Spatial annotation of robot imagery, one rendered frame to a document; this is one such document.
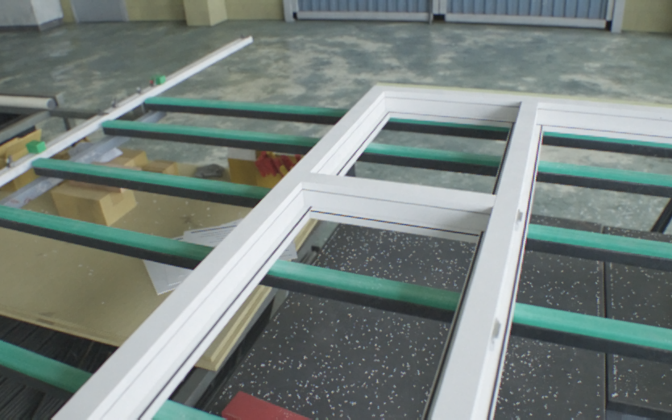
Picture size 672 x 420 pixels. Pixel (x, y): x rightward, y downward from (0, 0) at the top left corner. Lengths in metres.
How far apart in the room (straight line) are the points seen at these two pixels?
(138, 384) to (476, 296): 0.47
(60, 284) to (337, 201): 0.78
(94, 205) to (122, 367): 0.99
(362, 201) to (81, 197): 0.94
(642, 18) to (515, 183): 5.77
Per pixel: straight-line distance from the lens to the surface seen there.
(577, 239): 1.08
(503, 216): 0.98
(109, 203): 1.71
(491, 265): 0.86
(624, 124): 1.54
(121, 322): 1.33
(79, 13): 9.75
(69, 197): 1.77
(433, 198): 1.02
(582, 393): 1.17
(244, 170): 1.74
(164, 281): 1.41
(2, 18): 10.29
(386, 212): 1.06
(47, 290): 1.53
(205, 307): 0.87
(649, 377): 1.25
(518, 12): 6.70
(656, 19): 6.81
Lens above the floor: 1.44
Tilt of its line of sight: 31 degrees down
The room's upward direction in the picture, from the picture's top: 5 degrees counter-clockwise
